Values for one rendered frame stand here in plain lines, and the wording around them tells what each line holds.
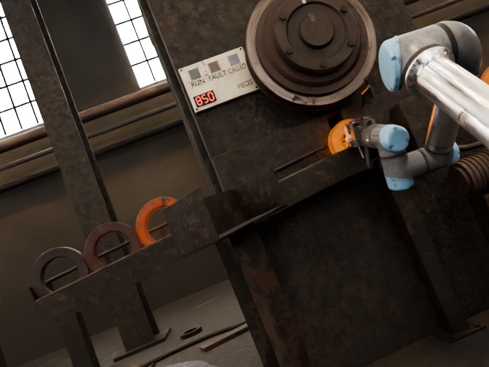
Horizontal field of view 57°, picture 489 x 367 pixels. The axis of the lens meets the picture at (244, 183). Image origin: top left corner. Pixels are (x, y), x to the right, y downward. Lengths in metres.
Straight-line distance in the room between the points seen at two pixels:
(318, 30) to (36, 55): 3.47
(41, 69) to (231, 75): 3.09
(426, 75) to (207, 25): 1.05
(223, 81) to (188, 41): 0.21
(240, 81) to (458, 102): 0.99
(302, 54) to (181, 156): 6.30
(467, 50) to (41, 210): 7.53
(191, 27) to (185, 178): 5.97
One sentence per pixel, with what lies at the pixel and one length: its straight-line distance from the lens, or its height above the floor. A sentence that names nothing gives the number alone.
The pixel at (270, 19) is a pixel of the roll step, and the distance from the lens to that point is 1.67.
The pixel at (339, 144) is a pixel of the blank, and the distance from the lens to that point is 1.63.
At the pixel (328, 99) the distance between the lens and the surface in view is 1.63.
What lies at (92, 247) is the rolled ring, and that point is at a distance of 1.58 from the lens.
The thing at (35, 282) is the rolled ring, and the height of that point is 0.68.
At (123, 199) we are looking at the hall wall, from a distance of 7.80.
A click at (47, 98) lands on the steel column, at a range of 4.53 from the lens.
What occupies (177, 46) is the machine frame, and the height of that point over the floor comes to 1.33.
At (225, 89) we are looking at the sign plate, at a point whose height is 1.10.
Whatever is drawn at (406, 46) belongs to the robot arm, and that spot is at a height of 0.81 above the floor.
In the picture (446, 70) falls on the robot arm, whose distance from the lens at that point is 1.00.
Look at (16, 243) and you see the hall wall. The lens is 8.28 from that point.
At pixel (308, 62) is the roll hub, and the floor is 1.02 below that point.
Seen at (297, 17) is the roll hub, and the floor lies 1.18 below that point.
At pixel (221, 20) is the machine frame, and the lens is 1.87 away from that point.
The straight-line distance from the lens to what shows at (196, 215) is 1.15.
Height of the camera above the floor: 0.57
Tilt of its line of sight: 6 degrees up
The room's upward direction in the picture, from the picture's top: 22 degrees counter-clockwise
